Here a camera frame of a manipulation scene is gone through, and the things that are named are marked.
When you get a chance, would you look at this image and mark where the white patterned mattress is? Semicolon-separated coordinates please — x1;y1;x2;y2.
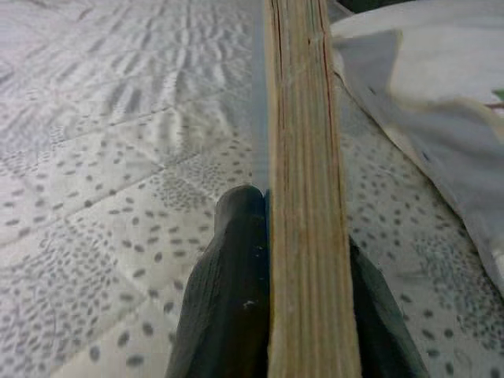
0;0;504;378

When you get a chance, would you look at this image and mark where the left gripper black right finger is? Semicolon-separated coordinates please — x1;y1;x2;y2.
348;235;431;378

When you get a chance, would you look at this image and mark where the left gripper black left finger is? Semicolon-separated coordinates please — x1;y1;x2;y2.
165;184;272;378

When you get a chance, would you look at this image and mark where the colourful paperback book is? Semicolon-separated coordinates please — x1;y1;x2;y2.
251;0;364;378

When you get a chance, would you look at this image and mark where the white pillow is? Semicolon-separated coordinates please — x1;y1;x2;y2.
329;0;504;300

